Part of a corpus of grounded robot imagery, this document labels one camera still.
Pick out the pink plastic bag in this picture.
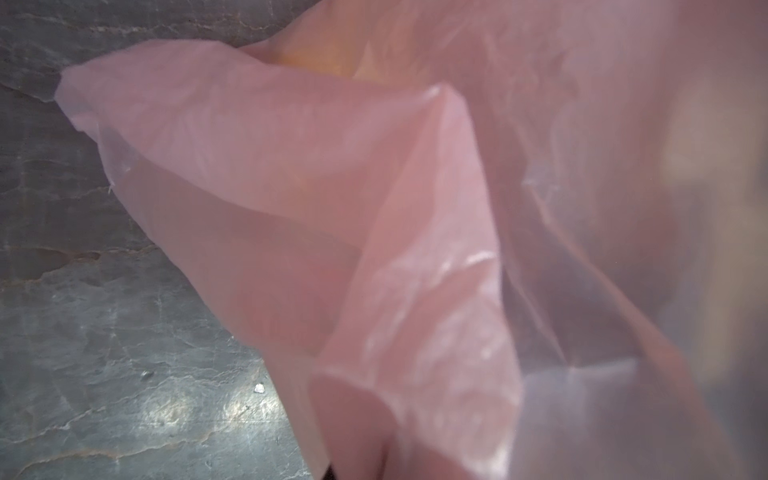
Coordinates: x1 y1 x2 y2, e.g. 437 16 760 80
55 1 767 479

